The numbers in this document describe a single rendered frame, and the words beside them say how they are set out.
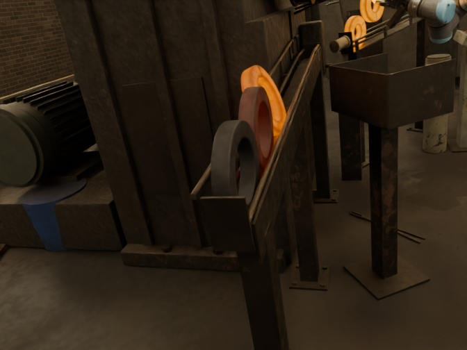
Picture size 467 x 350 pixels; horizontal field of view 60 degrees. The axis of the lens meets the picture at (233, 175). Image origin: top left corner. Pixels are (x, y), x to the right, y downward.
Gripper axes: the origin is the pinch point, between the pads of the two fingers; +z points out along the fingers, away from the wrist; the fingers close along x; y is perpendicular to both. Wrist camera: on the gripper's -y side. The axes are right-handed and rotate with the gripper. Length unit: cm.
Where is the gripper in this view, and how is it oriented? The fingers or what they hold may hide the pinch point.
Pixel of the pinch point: (372, 0)
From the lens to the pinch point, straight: 215.1
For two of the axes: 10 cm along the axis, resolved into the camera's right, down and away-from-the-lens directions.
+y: 0.2, -8.1, -5.8
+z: -6.3, -4.6, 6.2
